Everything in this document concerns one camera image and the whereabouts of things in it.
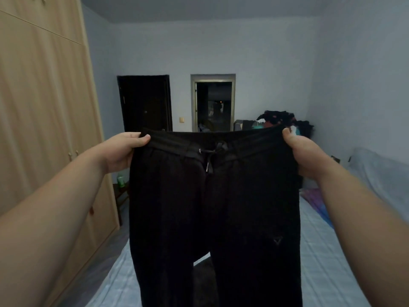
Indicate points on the person's left hand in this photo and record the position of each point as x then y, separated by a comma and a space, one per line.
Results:
118, 153

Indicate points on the person's right hand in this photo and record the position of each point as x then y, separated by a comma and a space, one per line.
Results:
306, 156

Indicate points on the person's left thumb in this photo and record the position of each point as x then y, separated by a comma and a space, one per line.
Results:
135, 140

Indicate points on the person's right thumb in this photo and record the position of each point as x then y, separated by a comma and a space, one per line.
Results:
287, 137

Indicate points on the person's left forearm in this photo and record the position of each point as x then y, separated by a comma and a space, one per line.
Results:
41, 230

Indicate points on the person's right forearm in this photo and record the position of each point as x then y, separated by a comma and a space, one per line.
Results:
364, 226

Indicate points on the pile of dark clothes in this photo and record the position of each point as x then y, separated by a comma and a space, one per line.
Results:
281, 119

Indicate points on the dark wooden door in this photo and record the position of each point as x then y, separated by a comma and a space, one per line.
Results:
145, 103

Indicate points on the green bottle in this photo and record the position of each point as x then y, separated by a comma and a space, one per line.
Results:
121, 181

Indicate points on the small dark side table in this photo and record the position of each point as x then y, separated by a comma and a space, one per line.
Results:
121, 198

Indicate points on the purple patterned cloth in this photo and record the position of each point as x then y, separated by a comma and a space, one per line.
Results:
316, 201

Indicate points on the light wooden wardrobe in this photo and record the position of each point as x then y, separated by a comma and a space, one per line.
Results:
44, 124

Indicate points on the grey blue pillow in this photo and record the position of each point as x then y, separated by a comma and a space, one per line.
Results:
380, 179

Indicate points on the bed with light blue quilt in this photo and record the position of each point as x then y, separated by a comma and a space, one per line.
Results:
322, 252

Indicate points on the doorway with light frame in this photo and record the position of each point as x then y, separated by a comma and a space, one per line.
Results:
213, 103

